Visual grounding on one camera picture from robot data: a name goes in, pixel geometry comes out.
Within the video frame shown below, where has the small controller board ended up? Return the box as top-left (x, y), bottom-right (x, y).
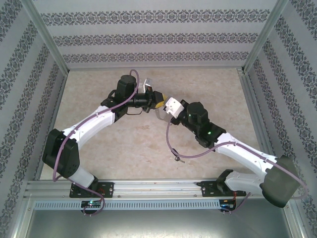
top-left (219, 198), bottom-right (236, 210)
top-left (81, 199), bottom-right (103, 208)

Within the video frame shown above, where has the grey metal panel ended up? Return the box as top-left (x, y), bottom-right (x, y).
top-left (26, 209), bottom-right (294, 238)

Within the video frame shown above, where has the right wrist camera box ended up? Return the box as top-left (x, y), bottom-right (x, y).
top-left (162, 97), bottom-right (185, 119)

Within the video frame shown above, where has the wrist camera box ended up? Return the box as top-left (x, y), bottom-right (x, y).
top-left (138, 77), bottom-right (154, 96)
top-left (162, 97), bottom-right (185, 119)

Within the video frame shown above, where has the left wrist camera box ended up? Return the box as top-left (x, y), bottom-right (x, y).
top-left (138, 77), bottom-right (154, 96)

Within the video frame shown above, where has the aluminium table edge rail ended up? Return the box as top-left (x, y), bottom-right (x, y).
top-left (67, 65), bottom-right (246, 72)
top-left (237, 68), bottom-right (277, 176)

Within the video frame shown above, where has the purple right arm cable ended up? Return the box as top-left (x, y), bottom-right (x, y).
top-left (166, 120), bottom-right (310, 215)

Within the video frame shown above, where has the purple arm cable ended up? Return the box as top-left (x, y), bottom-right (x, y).
top-left (166, 120), bottom-right (310, 215)
top-left (53, 68), bottom-right (140, 218)

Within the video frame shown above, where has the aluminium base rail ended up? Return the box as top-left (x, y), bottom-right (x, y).
top-left (24, 178), bottom-right (290, 199)

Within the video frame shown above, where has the aluminium frame post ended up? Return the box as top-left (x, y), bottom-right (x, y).
top-left (7, 194), bottom-right (34, 238)
top-left (243, 0), bottom-right (290, 73)
top-left (21, 0), bottom-right (69, 73)
top-left (284, 199), bottom-right (312, 238)

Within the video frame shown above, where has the grey slotted cable duct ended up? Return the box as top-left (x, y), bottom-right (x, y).
top-left (33, 199), bottom-right (221, 211)

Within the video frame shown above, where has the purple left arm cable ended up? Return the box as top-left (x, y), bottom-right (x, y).
top-left (53, 68), bottom-right (140, 218)

